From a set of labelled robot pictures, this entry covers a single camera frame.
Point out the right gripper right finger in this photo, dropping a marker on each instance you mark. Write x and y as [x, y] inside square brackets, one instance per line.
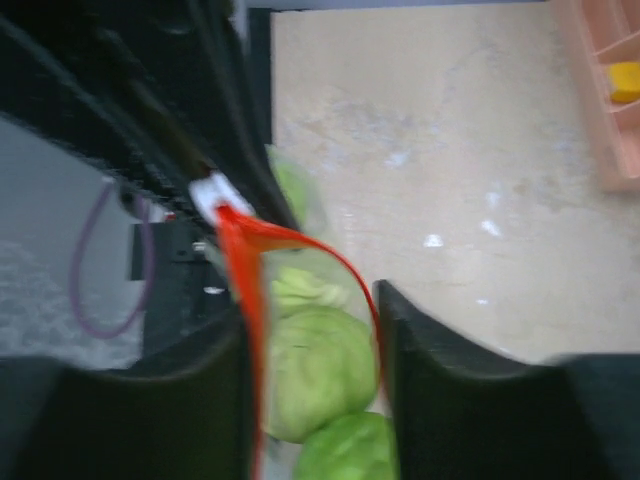
[462, 411]

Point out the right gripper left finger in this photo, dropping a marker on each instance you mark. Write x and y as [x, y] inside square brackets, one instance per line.
[182, 413]

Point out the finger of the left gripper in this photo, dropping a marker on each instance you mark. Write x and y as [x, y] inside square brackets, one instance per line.
[152, 93]

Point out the green custard apple toy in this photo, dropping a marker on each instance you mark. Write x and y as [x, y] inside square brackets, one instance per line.
[300, 190]

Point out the clear orange-zip bag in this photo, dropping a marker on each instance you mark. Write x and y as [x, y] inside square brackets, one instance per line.
[274, 272]

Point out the yellow block in organizer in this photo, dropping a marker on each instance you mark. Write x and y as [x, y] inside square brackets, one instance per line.
[624, 82]

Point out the orange plastic file organizer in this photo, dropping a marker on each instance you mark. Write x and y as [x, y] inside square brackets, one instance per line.
[601, 41]

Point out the black aluminium base frame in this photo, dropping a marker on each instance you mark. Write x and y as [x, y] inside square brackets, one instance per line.
[190, 309]

